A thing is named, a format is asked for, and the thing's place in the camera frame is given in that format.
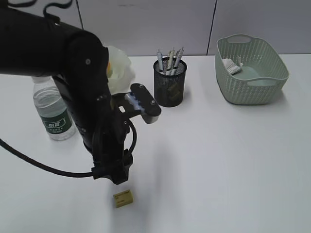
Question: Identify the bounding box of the frosted green glass plate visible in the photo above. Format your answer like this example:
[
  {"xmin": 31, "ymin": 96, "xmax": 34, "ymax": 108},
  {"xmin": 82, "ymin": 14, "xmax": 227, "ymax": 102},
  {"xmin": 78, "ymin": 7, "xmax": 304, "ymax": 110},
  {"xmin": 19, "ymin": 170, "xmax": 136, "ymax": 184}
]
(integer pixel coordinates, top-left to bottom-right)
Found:
[{"xmin": 107, "ymin": 46, "xmax": 135, "ymax": 95}]

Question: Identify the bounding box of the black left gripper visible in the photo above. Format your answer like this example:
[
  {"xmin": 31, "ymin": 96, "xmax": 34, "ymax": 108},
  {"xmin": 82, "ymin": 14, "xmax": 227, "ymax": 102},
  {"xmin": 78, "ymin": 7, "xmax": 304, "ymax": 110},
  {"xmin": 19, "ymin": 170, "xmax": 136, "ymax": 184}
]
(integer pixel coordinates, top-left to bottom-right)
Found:
[{"xmin": 91, "ymin": 149, "xmax": 133, "ymax": 185}]

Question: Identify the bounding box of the blue grip clear pen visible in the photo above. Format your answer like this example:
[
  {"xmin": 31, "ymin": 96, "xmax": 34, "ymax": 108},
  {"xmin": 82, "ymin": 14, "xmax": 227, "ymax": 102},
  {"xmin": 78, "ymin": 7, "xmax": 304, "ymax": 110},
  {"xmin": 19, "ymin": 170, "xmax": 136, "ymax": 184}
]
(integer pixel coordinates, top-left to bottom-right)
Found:
[{"xmin": 156, "ymin": 49, "xmax": 164, "ymax": 74}]

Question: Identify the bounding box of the black mesh pen holder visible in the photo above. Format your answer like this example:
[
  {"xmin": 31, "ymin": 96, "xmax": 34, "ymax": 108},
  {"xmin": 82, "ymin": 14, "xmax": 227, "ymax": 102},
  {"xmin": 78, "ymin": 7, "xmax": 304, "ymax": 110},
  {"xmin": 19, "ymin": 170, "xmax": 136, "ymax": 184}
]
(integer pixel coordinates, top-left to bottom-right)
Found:
[{"xmin": 153, "ymin": 60, "xmax": 187, "ymax": 107}]

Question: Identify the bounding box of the yellow eraser front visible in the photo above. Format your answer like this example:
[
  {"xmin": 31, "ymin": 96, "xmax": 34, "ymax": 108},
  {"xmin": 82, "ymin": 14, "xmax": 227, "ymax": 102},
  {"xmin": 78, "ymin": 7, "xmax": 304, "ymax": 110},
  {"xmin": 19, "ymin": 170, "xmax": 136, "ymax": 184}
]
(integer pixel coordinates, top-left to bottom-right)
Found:
[{"xmin": 113, "ymin": 189, "xmax": 134, "ymax": 208}]

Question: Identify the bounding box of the waste paper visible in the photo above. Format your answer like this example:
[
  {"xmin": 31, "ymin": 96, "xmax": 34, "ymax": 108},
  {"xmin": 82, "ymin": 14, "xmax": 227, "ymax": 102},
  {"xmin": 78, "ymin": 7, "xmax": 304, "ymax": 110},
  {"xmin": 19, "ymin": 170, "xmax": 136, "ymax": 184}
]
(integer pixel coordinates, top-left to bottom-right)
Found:
[{"xmin": 222, "ymin": 56, "xmax": 243, "ymax": 75}]

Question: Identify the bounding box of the pale green woven basket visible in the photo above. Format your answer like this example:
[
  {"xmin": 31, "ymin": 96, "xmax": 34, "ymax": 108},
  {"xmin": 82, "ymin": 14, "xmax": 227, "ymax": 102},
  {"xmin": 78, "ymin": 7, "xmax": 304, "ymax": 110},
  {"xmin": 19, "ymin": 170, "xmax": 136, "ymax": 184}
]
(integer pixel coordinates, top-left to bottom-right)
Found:
[{"xmin": 215, "ymin": 34, "xmax": 289, "ymax": 105}]

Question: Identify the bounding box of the clear bottle green label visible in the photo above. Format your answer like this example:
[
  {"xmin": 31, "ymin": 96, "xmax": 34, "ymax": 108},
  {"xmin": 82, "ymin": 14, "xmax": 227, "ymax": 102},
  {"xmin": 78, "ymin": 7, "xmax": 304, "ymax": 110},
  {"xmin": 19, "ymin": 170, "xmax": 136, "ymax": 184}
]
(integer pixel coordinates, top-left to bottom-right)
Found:
[{"xmin": 32, "ymin": 76, "xmax": 76, "ymax": 141}]

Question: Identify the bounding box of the grey grip black-clip pen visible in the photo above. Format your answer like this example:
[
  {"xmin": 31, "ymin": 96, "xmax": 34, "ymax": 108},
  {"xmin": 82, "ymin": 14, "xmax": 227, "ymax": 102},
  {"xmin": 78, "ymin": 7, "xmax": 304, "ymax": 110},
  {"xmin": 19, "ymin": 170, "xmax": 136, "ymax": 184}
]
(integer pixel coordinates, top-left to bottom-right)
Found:
[{"xmin": 171, "ymin": 47, "xmax": 184, "ymax": 75}]

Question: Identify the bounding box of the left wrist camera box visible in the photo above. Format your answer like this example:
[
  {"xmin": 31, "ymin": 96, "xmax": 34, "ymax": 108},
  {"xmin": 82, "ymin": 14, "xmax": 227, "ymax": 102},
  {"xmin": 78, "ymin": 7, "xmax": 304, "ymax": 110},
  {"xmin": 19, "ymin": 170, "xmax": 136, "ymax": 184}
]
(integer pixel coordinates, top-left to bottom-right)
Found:
[{"xmin": 112, "ymin": 83, "xmax": 161, "ymax": 124}]

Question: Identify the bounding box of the beige grip white pen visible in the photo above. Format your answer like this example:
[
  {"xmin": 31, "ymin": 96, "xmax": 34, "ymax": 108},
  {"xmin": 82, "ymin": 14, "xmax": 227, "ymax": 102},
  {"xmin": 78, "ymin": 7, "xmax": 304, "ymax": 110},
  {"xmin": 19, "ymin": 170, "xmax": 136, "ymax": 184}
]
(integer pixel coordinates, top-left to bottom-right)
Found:
[{"xmin": 166, "ymin": 47, "xmax": 175, "ymax": 75}]

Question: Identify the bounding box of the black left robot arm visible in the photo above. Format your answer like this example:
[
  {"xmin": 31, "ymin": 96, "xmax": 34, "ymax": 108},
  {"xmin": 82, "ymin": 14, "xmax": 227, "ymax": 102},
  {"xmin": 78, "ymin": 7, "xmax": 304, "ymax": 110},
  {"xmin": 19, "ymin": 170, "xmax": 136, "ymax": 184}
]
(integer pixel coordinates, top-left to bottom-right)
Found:
[{"xmin": 0, "ymin": 0, "xmax": 138, "ymax": 184}]

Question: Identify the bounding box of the yellow eraser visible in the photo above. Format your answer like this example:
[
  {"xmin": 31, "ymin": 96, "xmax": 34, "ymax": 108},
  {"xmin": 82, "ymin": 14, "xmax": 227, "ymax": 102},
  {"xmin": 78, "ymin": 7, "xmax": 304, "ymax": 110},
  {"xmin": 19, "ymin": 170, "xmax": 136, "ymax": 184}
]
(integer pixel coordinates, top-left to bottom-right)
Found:
[
  {"xmin": 113, "ymin": 189, "xmax": 134, "ymax": 208},
  {"xmin": 157, "ymin": 88, "xmax": 165, "ymax": 99},
  {"xmin": 168, "ymin": 83, "xmax": 180, "ymax": 101}
]

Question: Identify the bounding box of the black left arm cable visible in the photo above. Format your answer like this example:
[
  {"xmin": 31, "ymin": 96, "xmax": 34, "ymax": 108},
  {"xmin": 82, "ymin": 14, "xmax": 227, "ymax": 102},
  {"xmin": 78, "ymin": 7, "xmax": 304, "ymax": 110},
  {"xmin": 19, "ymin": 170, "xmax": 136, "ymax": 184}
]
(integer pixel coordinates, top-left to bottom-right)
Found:
[{"xmin": 0, "ymin": 118, "xmax": 137, "ymax": 178}]

